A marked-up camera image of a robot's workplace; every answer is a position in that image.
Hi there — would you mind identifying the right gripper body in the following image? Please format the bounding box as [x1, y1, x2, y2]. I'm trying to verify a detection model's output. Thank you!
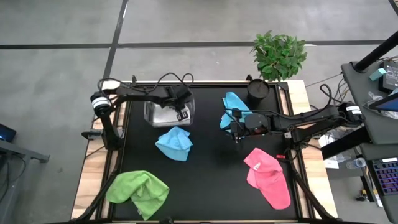
[230, 113, 270, 138]

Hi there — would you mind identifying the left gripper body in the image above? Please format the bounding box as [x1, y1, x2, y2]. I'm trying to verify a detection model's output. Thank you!
[166, 84, 194, 112]

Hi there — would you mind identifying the grey microfiber towel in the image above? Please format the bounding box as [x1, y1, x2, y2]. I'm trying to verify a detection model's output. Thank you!
[150, 104, 192, 126]

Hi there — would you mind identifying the light blue microfiber towel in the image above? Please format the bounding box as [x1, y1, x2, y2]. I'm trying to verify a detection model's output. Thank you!
[154, 126, 193, 162]

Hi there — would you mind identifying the clear plastic bin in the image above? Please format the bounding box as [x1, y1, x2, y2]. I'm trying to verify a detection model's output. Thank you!
[143, 90, 196, 128]

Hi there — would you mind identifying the turquoise microfiber towel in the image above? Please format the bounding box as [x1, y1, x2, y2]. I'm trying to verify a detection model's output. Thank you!
[219, 91, 252, 131]

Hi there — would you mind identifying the pink microfiber towel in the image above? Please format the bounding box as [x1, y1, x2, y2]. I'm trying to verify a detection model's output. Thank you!
[243, 147, 291, 210]

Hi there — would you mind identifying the green microfiber towel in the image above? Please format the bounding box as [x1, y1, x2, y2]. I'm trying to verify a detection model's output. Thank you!
[105, 170, 170, 220]

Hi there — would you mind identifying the green leafy plant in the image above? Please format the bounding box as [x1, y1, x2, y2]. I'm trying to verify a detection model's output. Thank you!
[250, 30, 308, 82]

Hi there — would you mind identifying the white paper sheet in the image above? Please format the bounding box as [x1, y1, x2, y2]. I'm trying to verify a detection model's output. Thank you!
[318, 133, 340, 170]

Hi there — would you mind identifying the grey side desk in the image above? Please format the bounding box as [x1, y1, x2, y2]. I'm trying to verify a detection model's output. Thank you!
[320, 60, 398, 224]

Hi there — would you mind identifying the clear plastic water bottle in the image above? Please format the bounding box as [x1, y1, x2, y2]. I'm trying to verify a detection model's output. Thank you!
[346, 157, 367, 170]

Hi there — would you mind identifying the clear plastic bag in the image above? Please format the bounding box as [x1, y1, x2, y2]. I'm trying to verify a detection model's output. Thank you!
[362, 91, 398, 121]

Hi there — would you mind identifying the small teal box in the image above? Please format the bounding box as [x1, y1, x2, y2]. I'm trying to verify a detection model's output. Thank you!
[369, 68, 387, 82]

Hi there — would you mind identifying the dark tablet screen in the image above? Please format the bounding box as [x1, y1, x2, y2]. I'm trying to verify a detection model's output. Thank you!
[369, 92, 398, 113]

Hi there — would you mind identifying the black pole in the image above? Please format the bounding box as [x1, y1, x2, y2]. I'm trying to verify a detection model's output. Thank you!
[354, 30, 398, 73]

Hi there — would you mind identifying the backlit computer keyboard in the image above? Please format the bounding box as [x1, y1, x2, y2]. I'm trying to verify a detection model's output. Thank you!
[372, 157, 398, 196]

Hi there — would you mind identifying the black electronic device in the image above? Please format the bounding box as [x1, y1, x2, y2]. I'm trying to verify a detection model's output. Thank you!
[378, 60, 398, 94]

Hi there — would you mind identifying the grey metal desk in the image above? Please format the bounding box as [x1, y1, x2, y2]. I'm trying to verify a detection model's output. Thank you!
[0, 139, 50, 224]

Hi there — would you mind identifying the blue lit device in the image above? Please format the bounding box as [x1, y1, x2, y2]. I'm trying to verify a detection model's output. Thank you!
[0, 123, 18, 143]

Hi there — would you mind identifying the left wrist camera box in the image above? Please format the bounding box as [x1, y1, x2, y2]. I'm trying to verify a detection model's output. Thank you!
[167, 85, 183, 100]

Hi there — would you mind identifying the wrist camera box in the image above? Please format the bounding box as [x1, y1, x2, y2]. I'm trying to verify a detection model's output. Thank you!
[230, 108, 244, 125]
[167, 85, 183, 100]

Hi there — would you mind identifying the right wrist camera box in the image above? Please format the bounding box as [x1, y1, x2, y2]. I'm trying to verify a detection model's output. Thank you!
[230, 108, 244, 125]

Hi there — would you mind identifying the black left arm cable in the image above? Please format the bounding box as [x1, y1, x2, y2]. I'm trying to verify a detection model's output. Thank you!
[98, 72, 194, 94]

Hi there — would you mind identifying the black metal table frame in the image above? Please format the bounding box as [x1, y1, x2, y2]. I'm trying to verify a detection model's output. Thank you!
[70, 74, 340, 224]

